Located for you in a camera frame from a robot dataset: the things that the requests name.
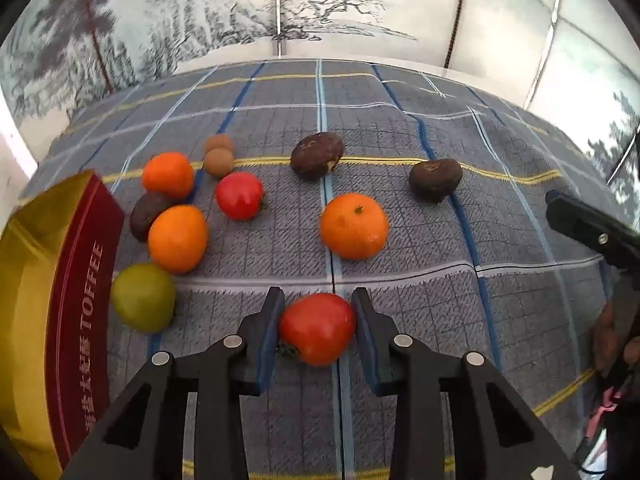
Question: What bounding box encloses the green round fruit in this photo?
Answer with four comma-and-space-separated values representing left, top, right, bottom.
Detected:
110, 262, 177, 333

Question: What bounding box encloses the landscape painted screen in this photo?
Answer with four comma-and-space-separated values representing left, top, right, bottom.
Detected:
0, 0, 640, 201

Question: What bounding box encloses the pink cord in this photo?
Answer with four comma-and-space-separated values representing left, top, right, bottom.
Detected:
585, 385, 621, 441

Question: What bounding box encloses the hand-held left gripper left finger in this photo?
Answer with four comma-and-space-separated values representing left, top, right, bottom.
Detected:
60, 286, 286, 480

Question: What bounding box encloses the black cable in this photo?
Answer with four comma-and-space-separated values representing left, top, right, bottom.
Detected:
575, 440, 608, 475

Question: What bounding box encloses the brown longan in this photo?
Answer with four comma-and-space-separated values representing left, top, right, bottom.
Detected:
203, 147, 235, 179
204, 134, 235, 155

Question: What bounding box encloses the person's right hand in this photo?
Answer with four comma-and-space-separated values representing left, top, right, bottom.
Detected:
592, 299, 627, 370

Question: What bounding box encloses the grey plaid blanket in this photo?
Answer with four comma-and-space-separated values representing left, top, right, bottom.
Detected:
20, 60, 640, 480

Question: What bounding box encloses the red tomato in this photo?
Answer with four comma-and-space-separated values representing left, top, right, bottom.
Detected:
216, 172, 266, 222
278, 293, 357, 367

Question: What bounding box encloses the gold and red tin box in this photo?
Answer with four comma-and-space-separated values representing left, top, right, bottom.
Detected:
0, 170, 126, 476

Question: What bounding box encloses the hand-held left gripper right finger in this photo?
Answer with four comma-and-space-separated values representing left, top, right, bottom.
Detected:
351, 286, 581, 480

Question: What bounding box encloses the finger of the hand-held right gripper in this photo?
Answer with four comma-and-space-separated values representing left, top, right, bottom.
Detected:
545, 191, 640, 270

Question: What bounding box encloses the dark brown mangosteen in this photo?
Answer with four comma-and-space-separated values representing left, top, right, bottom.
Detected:
290, 131, 345, 181
409, 158, 463, 203
130, 192, 176, 243

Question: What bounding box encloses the orange mandarin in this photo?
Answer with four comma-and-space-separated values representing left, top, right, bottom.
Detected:
147, 204, 209, 275
320, 193, 390, 261
142, 152, 195, 200

